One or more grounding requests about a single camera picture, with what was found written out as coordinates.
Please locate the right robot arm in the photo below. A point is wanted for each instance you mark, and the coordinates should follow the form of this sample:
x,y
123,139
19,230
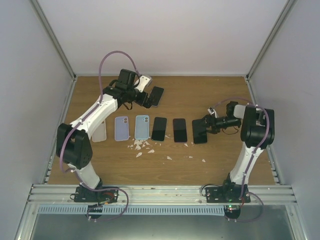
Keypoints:
x,y
257,132

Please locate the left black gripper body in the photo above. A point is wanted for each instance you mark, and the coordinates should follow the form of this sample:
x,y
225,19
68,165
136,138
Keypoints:
x,y
139,101

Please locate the purple smartphone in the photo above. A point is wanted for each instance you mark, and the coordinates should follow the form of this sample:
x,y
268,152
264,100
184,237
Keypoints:
x,y
180,130

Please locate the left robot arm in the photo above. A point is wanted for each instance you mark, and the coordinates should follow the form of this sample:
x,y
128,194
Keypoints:
x,y
73,145

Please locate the phone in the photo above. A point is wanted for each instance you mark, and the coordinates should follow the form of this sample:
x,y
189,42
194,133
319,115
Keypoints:
x,y
100,134
121,128
155,96

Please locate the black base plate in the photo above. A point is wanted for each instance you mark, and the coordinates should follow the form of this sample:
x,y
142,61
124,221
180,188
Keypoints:
x,y
84,195
225,194

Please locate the black smartphone from white case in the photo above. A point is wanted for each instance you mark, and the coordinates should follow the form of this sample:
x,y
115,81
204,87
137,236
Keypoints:
x,y
199,132

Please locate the grey slotted cable duct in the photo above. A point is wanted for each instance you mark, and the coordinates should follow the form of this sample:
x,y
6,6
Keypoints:
x,y
134,210

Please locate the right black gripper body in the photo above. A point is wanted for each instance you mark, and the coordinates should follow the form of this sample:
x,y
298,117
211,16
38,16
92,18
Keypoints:
x,y
217,125

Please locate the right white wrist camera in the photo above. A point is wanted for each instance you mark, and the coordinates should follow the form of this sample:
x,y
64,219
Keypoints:
x,y
212,112

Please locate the aluminium rail frame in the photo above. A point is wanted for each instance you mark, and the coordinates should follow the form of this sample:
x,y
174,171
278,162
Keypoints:
x,y
160,194

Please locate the light blue phone case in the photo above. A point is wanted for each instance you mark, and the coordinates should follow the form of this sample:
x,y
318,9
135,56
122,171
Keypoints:
x,y
142,127

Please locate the white debris pile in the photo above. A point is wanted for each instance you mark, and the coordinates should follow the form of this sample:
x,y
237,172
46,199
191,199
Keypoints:
x,y
141,147

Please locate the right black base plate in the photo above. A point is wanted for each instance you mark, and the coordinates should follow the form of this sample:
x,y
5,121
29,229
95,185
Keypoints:
x,y
225,194

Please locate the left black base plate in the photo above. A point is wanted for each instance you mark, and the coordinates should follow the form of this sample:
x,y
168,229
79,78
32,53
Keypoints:
x,y
84,195

